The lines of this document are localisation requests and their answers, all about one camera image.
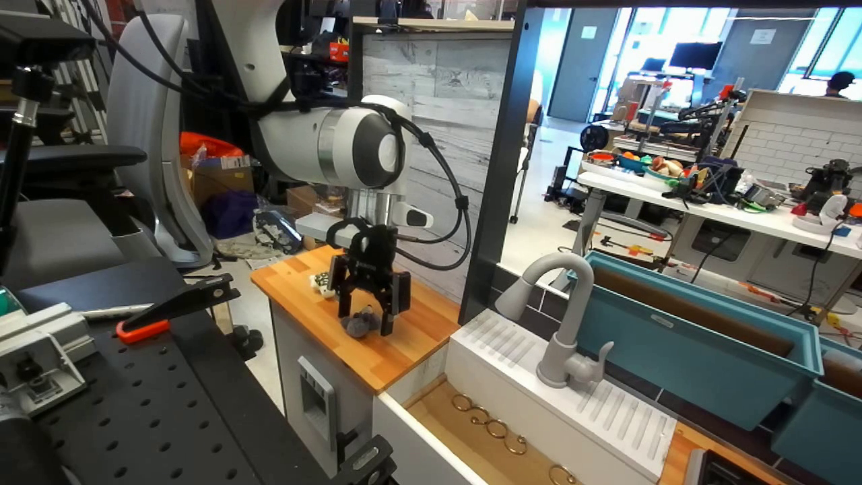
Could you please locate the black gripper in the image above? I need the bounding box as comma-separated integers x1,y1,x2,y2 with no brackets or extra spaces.
327,217,414,341

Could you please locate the grey toy faucet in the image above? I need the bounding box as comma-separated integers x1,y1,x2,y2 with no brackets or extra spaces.
493,252,619,395

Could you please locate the white toy sink unit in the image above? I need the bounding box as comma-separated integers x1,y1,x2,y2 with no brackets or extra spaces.
370,308,681,485

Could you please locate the grey toy stove top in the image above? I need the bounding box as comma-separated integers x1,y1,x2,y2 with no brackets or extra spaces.
684,449,767,485

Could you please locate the white counter cabinet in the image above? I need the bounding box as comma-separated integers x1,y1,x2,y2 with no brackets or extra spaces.
266,298,398,480

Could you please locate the cardboard box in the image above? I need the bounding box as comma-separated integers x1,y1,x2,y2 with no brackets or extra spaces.
180,156,261,242

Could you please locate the grey stone pattern panel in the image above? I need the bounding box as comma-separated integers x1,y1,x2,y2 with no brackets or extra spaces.
359,32,515,304

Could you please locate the orange plastic bag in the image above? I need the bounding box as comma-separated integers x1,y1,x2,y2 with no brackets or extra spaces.
177,131,250,176

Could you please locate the black perforated breadboard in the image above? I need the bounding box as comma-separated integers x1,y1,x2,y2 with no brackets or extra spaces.
33,303,330,485

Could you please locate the flat black plate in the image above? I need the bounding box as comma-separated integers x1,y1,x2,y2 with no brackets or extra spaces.
12,255,195,318

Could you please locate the grey high back chair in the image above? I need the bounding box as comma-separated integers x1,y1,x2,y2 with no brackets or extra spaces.
106,12,222,273

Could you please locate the teal plastic bin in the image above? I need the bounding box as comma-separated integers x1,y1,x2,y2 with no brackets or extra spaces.
575,252,828,435
767,346,862,485

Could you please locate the white lab desk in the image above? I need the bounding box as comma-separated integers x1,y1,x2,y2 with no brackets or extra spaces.
577,159,862,264

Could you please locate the computer monitor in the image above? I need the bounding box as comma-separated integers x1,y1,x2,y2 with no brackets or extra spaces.
668,39,728,77

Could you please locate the white brick pattern panel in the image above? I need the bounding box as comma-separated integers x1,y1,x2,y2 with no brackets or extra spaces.
730,86,862,195

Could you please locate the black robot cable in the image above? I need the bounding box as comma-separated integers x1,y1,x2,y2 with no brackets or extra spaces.
359,100,474,275

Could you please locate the thick black frame post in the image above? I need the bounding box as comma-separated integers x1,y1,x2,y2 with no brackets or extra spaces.
459,0,546,326

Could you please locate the black clamp orange handle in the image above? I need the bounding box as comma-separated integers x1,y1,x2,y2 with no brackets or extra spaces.
113,273,245,350

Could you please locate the thin black frame post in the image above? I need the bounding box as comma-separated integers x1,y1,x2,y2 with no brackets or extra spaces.
344,21,371,104

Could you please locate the silver metal bracket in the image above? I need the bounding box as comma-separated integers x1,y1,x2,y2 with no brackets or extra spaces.
0,300,103,420

